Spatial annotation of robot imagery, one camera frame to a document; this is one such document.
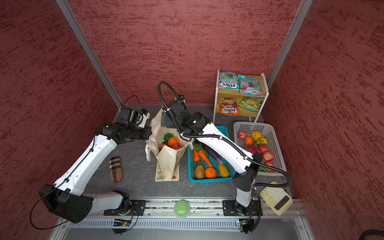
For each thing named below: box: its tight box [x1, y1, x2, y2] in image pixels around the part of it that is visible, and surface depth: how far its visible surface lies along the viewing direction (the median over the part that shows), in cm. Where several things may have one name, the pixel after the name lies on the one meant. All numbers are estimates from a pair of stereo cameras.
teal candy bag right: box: [238, 74, 265, 97], surface depth 83 cm
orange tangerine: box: [205, 167, 217, 179], surface depth 83 cm
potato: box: [194, 164, 205, 179], surface depth 84 cm
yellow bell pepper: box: [251, 131, 268, 145], surface depth 97 cm
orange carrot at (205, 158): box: [198, 150, 213, 167], surface depth 91 cm
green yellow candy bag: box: [238, 96, 265, 113], surface depth 99 cm
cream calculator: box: [259, 181, 293, 216], surface depth 77 cm
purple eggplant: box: [202, 143, 223, 165], surface depth 92 cm
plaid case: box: [109, 156, 123, 183], surface depth 84 cm
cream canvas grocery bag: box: [145, 106, 194, 181], surface depth 79 cm
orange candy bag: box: [218, 96, 241, 116], surface depth 97 cm
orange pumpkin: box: [167, 137, 180, 147], surface depth 91 cm
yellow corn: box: [219, 164, 229, 178], surface depth 84 cm
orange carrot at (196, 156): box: [193, 149, 200, 162], surface depth 92 cm
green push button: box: [173, 199, 191, 219], surface depth 74 cm
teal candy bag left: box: [218, 71, 241, 91], surface depth 87 cm
